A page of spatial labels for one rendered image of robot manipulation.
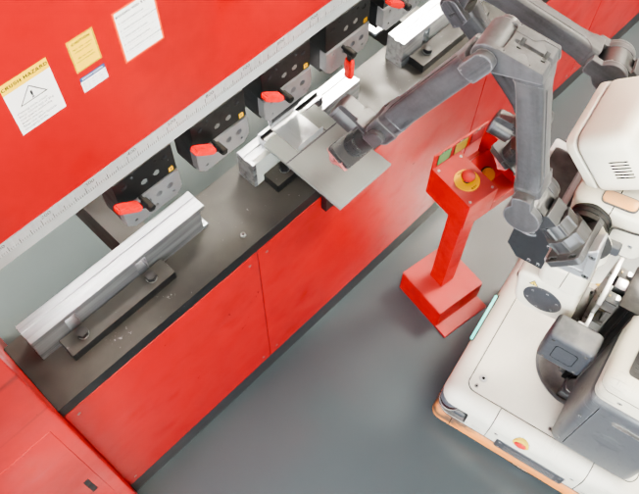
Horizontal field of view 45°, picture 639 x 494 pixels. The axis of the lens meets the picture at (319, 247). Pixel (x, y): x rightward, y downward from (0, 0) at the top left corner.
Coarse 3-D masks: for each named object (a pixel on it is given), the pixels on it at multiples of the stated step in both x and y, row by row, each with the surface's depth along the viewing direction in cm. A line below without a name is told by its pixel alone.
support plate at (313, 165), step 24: (312, 120) 193; (264, 144) 190; (288, 144) 190; (312, 144) 190; (312, 168) 186; (336, 168) 186; (360, 168) 186; (384, 168) 187; (336, 192) 183; (360, 192) 184
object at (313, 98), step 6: (306, 96) 197; (312, 96) 198; (318, 96) 197; (300, 102) 196; (306, 102) 197; (312, 102) 196; (318, 102) 197; (294, 108) 195; (300, 108) 196; (306, 108) 195; (264, 132) 191; (270, 132) 193; (264, 138) 192
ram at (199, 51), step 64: (0, 0) 104; (64, 0) 112; (128, 0) 122; (192, 0) 133; (256, 0) 147; (320, 0) 163; (0, 64) 111; (64, 64) 120; (128, 64) 132; (192, 64) 145; (0, 128) 119; (64, 128) 130; (128, 128) 143; (0, 192) 128; (64, 192) 141
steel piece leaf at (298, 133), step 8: (296, 112) 194; (288, 120) 193; (296, 120) 193; (304, 120) 193; (272, 128) 192; (280, 128) 192; (288, 128) 192; (296, 128) 192; (304, 128) 192; (312, 128) 192; (320, 128) 190; (280, 136) 191; (288, 136) 191; (296, 136) 191; (304, 136) 191; (312, 136) 189; (296, 144) 189; (304, 144) 188
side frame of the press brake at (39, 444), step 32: (0, 352) 142; (0, 384) 126; (32, 384) 164; (0, 416) 132; (32, 416) 141; (0, 448) 140; (32, 448) 149; (64, 448) 159; (0, 480) 147; (32, 480) 158; (64, 480) 170; (96, 480) 185
